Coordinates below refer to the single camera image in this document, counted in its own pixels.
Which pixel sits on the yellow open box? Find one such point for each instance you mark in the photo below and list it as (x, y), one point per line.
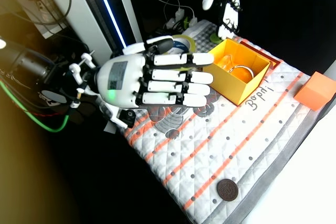
(228, 87)

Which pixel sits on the black power adapter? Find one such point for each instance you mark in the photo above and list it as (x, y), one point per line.
(157, 33)

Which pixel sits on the white column with blue light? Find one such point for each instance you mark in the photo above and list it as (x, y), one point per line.
(86, 11)

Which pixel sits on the clear packing tape roll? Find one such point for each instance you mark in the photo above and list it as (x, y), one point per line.
(183, 44)

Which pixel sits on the white power strip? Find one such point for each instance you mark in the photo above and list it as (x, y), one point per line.
(172, 23)

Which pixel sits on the white charger plug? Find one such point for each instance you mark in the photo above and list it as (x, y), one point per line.
(180, 14)

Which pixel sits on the small green disc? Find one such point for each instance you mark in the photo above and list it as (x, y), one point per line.
(214, 39)

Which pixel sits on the grey quilt with bear print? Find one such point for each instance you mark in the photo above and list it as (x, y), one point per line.
(236, 142)

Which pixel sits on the brown round cookie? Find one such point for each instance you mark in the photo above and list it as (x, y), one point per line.
(227, 190)

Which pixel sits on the orange cube block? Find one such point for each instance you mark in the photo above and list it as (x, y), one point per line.
(313, 93)

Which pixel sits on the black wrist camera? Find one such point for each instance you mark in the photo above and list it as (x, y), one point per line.
(128, 117)

